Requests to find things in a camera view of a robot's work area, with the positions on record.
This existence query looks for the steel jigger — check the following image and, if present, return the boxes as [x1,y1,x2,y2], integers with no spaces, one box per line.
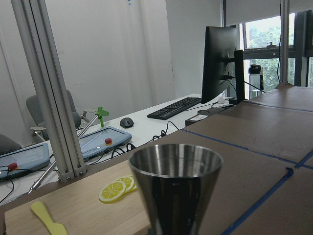
[129,144,224,235]

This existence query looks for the black keyboard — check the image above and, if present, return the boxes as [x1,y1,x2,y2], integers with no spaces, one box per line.
[147,97,201,120]

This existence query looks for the dark computer mouse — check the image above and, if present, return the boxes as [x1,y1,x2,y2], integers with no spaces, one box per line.
[120,117,134,128]

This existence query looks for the black small box with label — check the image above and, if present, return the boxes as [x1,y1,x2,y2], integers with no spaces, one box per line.
[185,113,215,127]

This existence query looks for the teach pendant near mouse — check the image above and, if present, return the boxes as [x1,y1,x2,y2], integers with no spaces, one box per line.
[79,126,132,161]

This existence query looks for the lemon slice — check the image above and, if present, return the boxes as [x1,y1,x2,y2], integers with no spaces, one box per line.
[118,175,135,195]
[130,183,137,192]

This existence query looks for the lemon slice nearest knife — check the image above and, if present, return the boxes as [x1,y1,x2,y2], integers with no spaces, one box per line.
[98,181,126,203]

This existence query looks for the black computer monitor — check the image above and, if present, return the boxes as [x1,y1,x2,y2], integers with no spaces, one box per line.
[201,26,245,104]

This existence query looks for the water bottle black lid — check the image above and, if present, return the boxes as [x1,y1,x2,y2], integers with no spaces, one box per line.
[248,64,264,99]

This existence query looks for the bamboo cutting board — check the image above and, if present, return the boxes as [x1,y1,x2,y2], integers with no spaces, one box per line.
[4,159,150,235]

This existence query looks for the grey office chair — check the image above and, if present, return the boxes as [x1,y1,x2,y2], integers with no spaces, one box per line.
[25,89,98,144]

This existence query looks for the teach pendant far from mouse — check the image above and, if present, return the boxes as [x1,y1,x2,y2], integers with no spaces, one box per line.
[0,143,50,180]

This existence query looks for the yellow plastic knife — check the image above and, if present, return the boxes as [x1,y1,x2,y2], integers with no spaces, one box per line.
[31,201,67,235]

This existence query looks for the green handled reacher grabber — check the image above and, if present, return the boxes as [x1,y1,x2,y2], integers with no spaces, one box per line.
[28,106,109,194]

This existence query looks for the aluminium frame post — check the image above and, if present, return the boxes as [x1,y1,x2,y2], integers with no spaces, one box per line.
[11,0,88,184]

